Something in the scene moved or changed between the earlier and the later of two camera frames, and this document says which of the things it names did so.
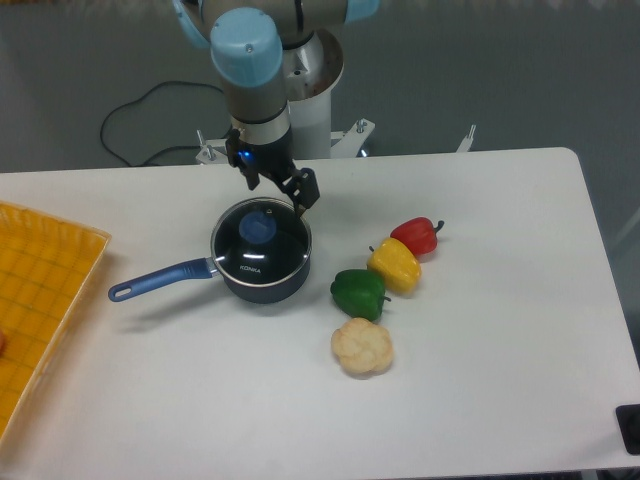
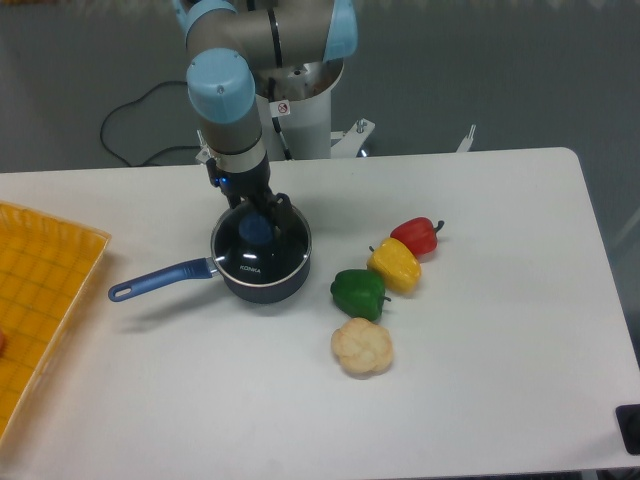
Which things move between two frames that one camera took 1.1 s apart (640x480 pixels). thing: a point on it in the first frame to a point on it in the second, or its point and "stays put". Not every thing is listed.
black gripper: [273, 159] to [250, 185]
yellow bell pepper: [397, 263] stays put
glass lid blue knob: [261, 242] stays put
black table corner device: [628, 419] stays put
